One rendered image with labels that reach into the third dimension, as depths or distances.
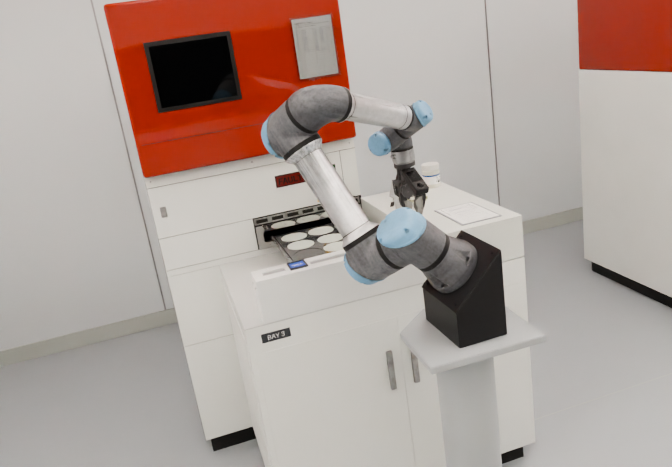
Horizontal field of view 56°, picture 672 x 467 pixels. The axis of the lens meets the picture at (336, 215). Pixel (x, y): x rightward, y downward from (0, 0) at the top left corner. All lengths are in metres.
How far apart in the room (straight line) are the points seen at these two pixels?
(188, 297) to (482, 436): 1.25
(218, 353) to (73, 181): 1.68
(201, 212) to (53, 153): 1.64
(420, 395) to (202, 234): 1.00
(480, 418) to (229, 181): 1.25
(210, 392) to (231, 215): 0.75
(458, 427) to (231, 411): 1.20
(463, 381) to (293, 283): 0.57
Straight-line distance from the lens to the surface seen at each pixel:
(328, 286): 1.94
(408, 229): 1.55
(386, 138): 1.94
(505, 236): 2.15
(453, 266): 1.62
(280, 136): 1.68
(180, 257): 2.48
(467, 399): 1.80
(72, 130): 3.89
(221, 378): 2.70
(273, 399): 2.05
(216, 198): 2.44
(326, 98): 1.63
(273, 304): 1.92
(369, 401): 2.16
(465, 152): 4.44
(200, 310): 2.56
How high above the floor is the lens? 1.64
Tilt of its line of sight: 16 degrees down
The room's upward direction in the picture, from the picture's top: 8 degrees counter-clockwise
